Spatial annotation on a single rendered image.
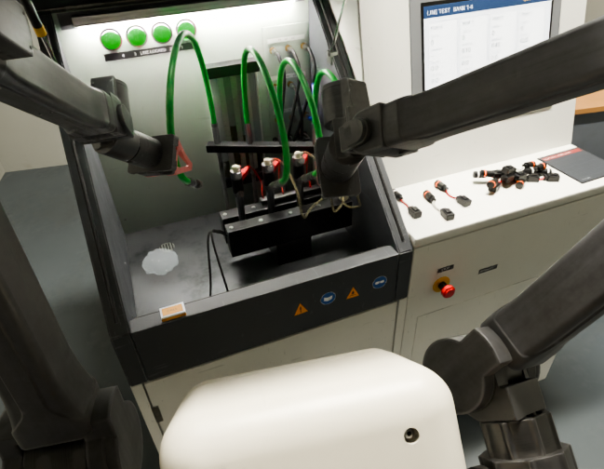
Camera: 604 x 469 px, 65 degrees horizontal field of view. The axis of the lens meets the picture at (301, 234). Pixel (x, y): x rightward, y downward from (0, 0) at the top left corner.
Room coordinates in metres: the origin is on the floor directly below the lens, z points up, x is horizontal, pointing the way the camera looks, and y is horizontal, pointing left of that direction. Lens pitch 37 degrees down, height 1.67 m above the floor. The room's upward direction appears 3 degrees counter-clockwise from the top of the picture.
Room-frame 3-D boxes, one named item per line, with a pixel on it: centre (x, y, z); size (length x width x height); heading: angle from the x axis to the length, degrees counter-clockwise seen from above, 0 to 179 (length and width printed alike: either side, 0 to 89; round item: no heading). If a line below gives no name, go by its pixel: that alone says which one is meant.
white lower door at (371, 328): (0.76, 0.07, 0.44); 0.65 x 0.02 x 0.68; 110
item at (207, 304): (0.77, 0.07, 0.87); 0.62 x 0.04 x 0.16; 110
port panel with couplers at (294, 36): (1.33, 0.01, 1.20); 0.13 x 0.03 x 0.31; 110
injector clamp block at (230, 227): (1.04, 0.04, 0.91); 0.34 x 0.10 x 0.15; 110
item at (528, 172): (1.11, -0.59, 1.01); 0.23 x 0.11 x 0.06; 110
